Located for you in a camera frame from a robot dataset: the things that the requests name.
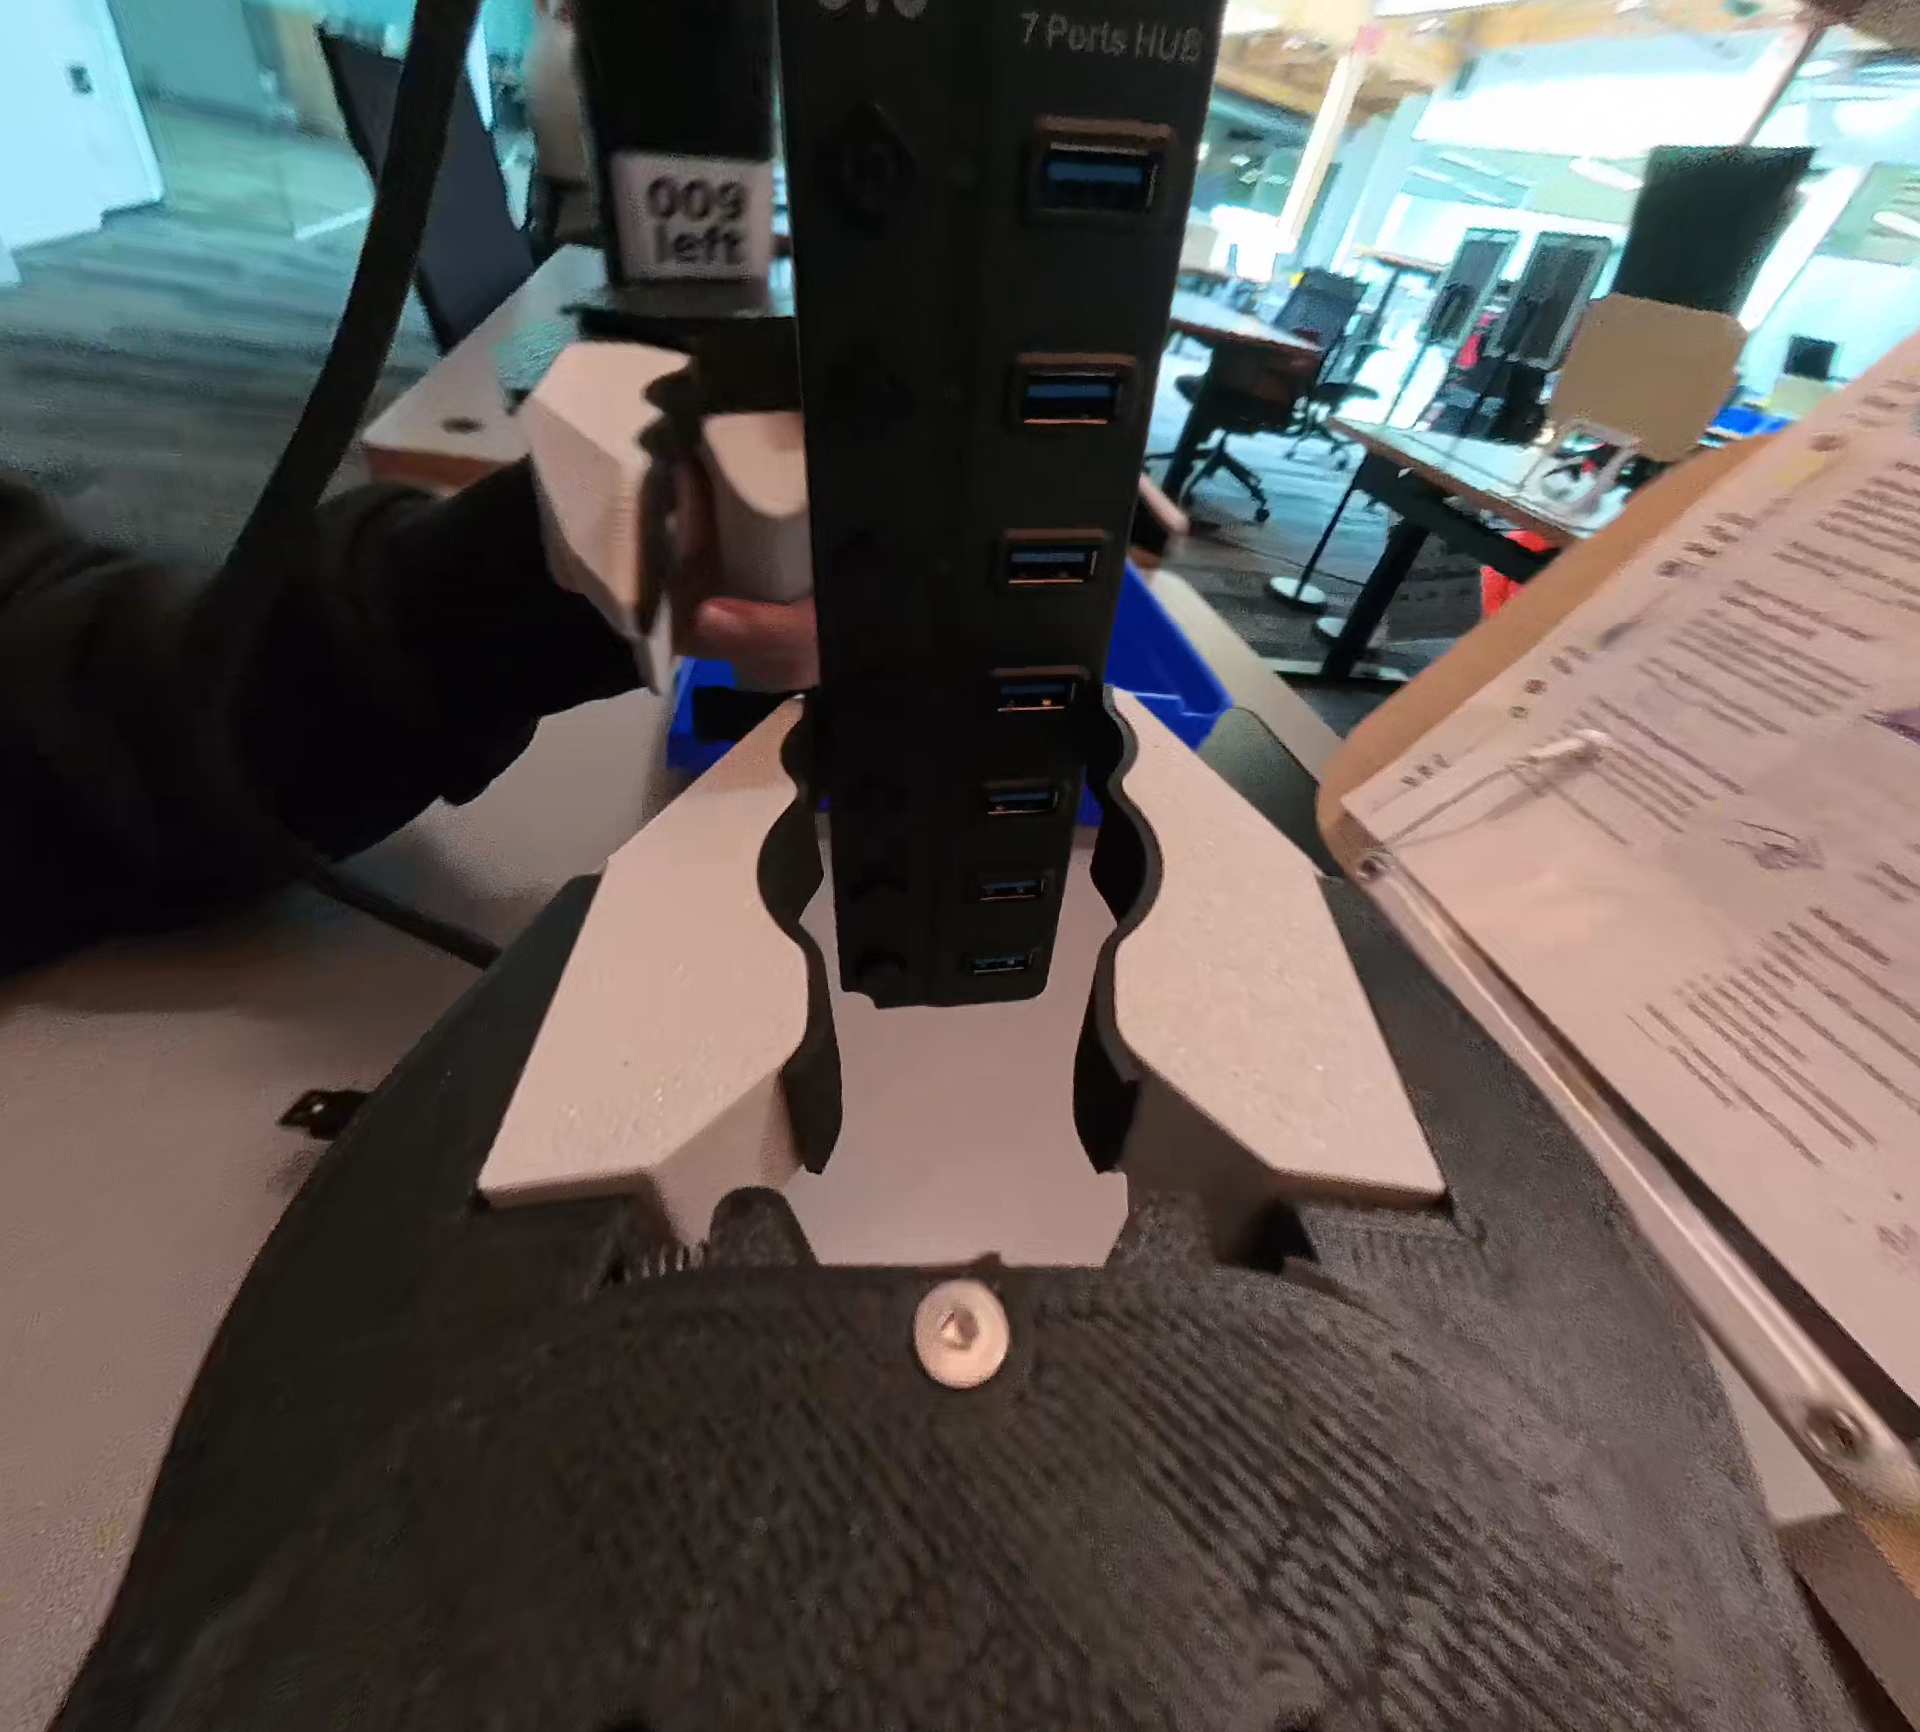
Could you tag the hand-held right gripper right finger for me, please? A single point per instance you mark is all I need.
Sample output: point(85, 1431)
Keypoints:
point(1275, 1027)

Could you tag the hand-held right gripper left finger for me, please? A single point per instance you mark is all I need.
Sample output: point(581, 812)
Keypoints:
point(645, 1027)

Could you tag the blue plastic bin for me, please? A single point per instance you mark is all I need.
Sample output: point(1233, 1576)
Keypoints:
point(1170, 666)

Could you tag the wooden document stand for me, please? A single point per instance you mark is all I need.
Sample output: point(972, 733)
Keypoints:
point(1501, 623)
point(1634, 383)

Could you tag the printed instruction sheets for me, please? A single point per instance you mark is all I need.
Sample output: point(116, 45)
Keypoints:
point(1724, 862)

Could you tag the black office chair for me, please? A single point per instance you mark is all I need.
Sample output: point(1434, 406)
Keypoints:
point(1275, 383)

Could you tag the wooden desk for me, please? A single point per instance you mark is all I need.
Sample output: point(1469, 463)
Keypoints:
point(1441, 457)

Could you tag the black framed display board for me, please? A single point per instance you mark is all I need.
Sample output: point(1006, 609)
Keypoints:
point(1560, 293)
point(1475, 285)

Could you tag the black standing screen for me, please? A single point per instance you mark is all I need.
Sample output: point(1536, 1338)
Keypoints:
point(1710, 232)

